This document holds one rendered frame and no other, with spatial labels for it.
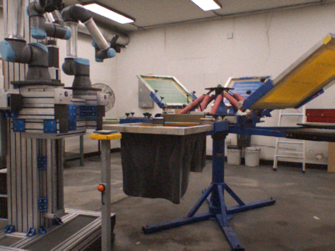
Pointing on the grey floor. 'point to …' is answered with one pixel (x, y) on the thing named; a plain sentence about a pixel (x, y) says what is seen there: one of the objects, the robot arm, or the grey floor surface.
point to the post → (105, 166)
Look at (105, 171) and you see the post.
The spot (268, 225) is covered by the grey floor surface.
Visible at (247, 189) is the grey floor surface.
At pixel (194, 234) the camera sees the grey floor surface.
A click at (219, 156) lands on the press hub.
